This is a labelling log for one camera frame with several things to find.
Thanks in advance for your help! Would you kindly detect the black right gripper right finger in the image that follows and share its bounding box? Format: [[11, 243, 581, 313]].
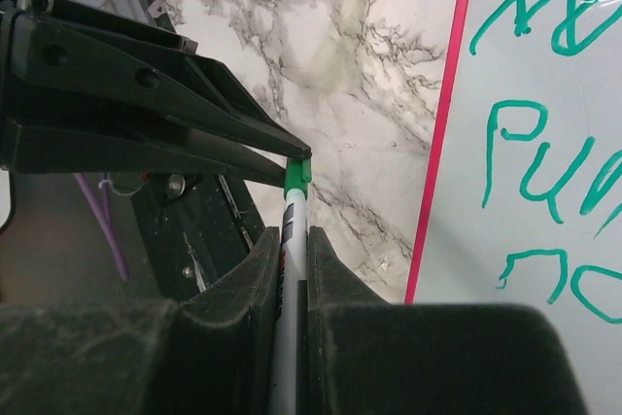
[[305, 226, 587, 414]]

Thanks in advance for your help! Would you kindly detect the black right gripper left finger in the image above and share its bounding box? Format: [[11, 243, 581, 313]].
[[1, 227, 280, 414]]

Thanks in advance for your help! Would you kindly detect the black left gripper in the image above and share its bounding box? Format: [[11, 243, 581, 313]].
[[1, 0, 311, 188]]

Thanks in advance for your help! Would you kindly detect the white marker pen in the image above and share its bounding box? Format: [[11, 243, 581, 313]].
[[268, 189, 307, 414]]

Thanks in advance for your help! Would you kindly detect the green marker cap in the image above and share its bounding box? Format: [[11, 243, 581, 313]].
[[284, 157, 312, 197]]

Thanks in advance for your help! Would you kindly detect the pink framed whiteboard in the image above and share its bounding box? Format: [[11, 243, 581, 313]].
[[405, 0, 621, 414]]

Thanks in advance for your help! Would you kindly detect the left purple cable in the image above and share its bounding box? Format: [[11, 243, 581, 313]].
[[73, 172, 131, 283]]

